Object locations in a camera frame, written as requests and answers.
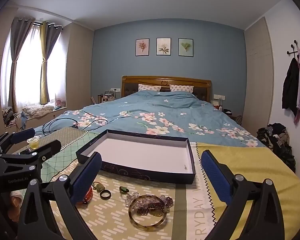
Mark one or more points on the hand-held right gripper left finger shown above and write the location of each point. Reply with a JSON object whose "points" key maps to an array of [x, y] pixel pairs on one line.
{"points": [[86, 175]]}

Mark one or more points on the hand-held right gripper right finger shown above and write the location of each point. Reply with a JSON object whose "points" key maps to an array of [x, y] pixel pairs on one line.
{"points": [[214, 177]]}

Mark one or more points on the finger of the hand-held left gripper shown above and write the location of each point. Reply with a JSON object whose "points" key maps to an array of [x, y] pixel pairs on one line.
{"points": [[22, 134], [48, 147]]}

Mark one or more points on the orange smart watch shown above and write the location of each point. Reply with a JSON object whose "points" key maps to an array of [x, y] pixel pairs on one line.
{"points": [[88, 195]]}

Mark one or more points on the dark blue shallow box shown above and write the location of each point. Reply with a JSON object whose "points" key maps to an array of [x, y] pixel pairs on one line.
{"points": [[145, 152]]}

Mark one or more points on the small gold trinket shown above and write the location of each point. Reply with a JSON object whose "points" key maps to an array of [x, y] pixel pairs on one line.
{"points": [[157, 213]]}

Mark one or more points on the amber bangle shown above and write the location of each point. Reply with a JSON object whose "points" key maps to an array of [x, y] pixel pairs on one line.
{"points": [[145, 226]]}

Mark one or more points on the clear cup with yellow jelly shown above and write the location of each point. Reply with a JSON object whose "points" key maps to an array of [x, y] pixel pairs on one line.
{"points": [[33, 143]]}

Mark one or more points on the pile of light laundry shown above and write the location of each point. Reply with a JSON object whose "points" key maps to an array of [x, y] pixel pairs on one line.
{"points": [[37, 110]]}

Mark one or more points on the small pink fan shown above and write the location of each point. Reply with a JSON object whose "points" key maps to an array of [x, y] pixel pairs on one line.
{"points": [[60, 103]]}

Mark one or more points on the pile of dark clothes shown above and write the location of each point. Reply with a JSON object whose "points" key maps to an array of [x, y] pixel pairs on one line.
{"points": [[277, 142]]}

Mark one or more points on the bedside table clutter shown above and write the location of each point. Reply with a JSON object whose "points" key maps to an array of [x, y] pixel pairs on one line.
{"points": [[108, 96]]}

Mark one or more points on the yellow and grey curtain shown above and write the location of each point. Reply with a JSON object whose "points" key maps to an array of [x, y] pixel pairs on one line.
{"points": [[46, 55]]}

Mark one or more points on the blue floral duvet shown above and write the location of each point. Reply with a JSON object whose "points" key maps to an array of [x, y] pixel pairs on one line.
{"points": [[165, 110]]}

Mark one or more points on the floral pillow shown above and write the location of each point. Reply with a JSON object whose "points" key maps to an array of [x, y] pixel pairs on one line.
{"points": [[181, 88], [150, 87]]}

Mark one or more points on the beige wardrobe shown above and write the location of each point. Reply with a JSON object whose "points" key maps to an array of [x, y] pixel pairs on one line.
{"points": [[258, 80]]}

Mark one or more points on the wooden headboard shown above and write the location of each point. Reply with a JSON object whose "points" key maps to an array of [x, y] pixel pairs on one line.
{"points": [[165, 81]]}

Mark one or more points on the black jacket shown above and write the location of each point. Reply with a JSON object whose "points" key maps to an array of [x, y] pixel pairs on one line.
{"points": [[290, 87]]}

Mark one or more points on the green leaf framed picture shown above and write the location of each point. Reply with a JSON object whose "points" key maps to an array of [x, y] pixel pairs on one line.
{"points": [[185, 47]]}

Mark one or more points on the pink flower framed picture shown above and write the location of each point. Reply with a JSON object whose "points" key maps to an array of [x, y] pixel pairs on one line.
{"points": [[142, 47]]}

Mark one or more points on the white flower framed picture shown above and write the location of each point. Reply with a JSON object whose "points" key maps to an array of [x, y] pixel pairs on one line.
{"points": [[163, 46]]}

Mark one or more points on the white wall socket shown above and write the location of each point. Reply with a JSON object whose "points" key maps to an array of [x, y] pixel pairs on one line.
{"points": [[218, 96], [115, 89]]}

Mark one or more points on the black wall coat rack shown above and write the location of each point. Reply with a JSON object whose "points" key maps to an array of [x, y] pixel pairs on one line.
{"points": [[293, 48]]}

